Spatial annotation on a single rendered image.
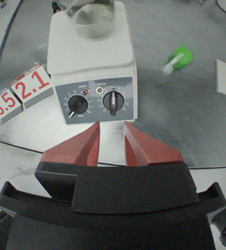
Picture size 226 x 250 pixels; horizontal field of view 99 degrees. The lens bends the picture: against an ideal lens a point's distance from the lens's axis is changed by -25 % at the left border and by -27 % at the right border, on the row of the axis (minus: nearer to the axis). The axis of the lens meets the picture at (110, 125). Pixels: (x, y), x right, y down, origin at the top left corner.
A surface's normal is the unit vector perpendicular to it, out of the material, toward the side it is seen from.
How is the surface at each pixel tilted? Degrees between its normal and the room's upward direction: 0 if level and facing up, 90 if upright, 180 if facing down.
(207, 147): 0
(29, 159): 0
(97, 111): 30
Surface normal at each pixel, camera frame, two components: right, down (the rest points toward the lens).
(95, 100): -0.02, 0.59
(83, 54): -0.07, 0.11
